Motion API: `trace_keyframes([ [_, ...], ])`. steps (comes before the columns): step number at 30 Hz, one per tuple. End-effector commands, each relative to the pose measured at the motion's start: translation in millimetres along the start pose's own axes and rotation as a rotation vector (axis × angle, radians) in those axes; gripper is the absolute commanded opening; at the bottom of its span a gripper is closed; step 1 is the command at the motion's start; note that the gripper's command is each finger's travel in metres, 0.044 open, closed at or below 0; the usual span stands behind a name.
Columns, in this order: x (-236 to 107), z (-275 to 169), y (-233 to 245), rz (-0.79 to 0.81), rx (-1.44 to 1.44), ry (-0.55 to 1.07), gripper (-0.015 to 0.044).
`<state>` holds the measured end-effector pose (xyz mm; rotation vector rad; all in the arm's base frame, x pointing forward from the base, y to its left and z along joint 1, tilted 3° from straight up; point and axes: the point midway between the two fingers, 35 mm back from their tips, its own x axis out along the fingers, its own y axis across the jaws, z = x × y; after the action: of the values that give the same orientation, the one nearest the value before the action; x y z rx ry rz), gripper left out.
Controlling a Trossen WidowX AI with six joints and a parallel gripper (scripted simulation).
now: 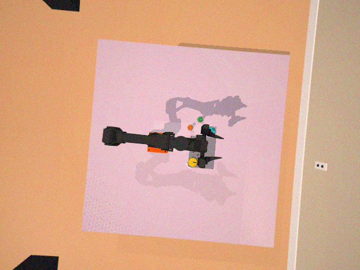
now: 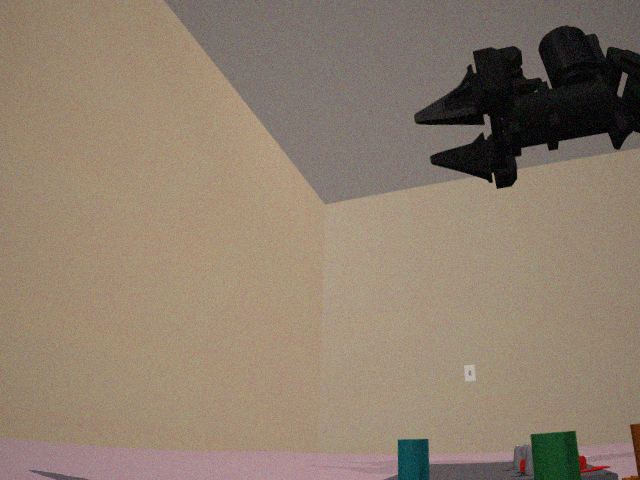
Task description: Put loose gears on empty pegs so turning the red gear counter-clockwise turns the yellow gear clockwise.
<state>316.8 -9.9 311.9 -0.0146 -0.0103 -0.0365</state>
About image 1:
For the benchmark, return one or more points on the yellow gear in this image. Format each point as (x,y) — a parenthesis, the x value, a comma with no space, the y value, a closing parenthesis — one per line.
(192,160)

